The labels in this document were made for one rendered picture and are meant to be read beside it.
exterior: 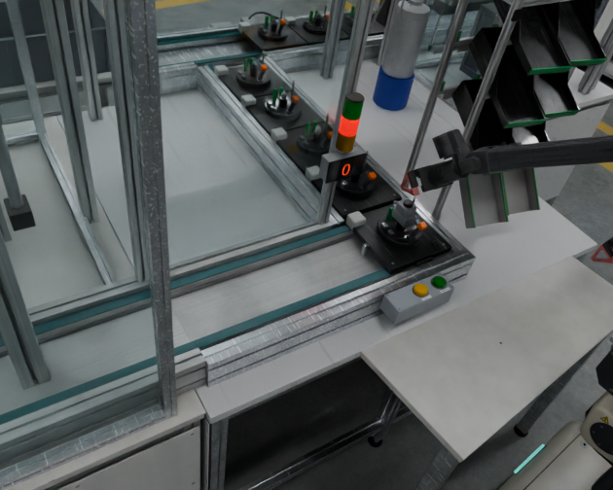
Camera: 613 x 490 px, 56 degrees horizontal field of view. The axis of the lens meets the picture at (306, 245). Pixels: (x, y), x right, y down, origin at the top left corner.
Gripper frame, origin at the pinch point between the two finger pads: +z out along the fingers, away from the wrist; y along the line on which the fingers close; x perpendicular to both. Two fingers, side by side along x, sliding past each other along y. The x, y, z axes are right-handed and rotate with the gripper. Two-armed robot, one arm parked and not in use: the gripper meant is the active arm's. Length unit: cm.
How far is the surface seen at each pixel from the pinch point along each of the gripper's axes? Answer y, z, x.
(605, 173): -264, 130, 28
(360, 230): 11.2, 18.4, 8.7
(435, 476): 23, 0, 78
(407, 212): 2.0, 5.5, 7.4
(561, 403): -87, 57, 112
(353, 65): 20.4, -15.9, -31.6
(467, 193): -20.7, 3.6, 7.7
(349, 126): 20.7, -6.9, -18.8
